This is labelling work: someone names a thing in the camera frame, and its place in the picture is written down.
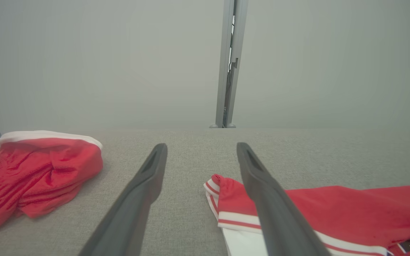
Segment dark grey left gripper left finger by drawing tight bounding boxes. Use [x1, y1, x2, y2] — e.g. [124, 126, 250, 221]
[79, 143, 168, 256]

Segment red basketball jersey white sleeves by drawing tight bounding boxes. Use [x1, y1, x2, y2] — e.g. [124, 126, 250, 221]
[204, 174, 410, 256]

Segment red shorts white waistband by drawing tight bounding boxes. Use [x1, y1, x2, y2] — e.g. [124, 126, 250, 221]
[0, 130, 103, 238]

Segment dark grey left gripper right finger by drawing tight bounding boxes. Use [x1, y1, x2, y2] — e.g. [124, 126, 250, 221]
[236, 142, 330, 256]

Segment grey metal partition post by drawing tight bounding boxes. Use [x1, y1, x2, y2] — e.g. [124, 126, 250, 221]
[210, 0, 249, 128]

